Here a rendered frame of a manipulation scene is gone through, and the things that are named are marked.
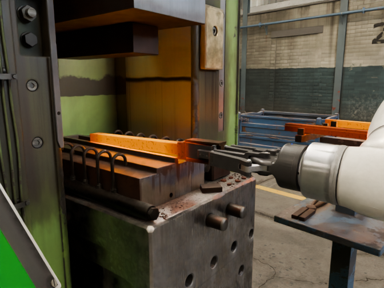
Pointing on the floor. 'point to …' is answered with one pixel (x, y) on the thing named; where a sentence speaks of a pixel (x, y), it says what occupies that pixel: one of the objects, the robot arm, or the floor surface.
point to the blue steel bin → (275, 128)
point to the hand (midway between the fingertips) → (203, 151)
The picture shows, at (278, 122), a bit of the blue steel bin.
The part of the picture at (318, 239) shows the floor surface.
